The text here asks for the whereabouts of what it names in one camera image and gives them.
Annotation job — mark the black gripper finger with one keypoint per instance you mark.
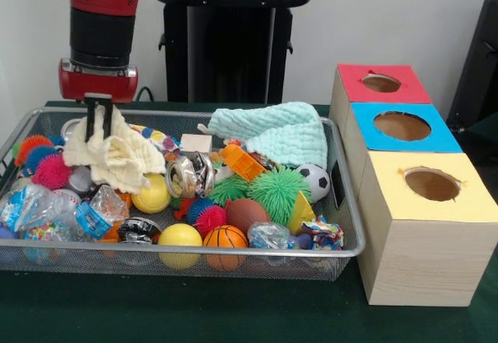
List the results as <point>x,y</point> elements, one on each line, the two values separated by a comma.
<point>89,121</point>
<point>106,119</point>

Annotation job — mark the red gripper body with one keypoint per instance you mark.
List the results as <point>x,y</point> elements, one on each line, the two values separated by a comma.
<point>97,82</point>

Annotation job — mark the cream yellow cloth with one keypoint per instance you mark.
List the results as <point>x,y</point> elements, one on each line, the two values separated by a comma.
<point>120,160</point>

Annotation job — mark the mint green cloth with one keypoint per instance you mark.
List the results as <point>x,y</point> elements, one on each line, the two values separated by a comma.
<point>280,129</point>

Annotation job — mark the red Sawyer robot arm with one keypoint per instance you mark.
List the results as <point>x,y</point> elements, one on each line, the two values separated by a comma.
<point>101,1</point>

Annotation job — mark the clear mesh bin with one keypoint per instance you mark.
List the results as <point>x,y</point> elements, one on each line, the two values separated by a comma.
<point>233,264</point>

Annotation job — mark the wooden box with three holes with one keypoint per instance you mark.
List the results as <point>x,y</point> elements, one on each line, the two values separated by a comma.
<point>420,242</point>

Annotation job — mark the pink spiky ball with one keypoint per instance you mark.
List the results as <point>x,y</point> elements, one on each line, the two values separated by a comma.
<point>53,172</point>

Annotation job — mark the yellow ball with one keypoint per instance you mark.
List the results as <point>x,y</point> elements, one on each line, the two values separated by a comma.
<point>152,195</point>
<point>180,238</point>

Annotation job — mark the green spiky ball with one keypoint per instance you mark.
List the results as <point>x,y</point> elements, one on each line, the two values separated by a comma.
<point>278,195</point>
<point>229,190</point>

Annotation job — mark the orange yellow plastic toy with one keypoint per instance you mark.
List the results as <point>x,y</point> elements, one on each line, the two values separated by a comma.
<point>243,162</point>

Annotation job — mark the bright orange mini basketball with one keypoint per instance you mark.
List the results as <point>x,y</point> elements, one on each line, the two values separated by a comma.
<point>226,239</point>

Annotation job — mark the brown toy football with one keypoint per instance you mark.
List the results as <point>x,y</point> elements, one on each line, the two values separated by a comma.
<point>247,214</point>

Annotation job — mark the small soccer ball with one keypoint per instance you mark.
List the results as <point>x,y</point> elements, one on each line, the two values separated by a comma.
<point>314,183</point>

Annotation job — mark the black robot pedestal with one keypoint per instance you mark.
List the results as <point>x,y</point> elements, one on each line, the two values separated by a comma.
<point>226,55</point>

